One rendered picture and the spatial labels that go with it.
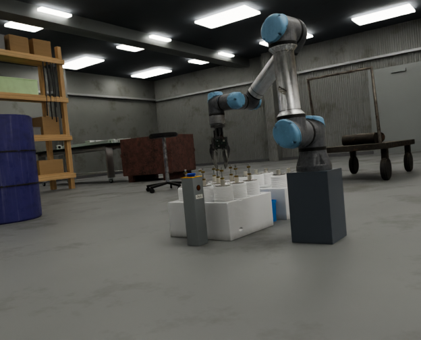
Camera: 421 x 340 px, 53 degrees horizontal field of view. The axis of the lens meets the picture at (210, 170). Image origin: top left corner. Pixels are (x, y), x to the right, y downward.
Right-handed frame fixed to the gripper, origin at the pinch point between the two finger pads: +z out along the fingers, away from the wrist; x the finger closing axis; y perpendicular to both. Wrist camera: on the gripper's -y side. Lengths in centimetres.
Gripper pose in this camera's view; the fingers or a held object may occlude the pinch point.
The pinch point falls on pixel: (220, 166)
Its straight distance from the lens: 205.4
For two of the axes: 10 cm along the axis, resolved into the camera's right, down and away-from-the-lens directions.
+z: 0.9, 10.0, 0.4
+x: 9.9, -0.9, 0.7
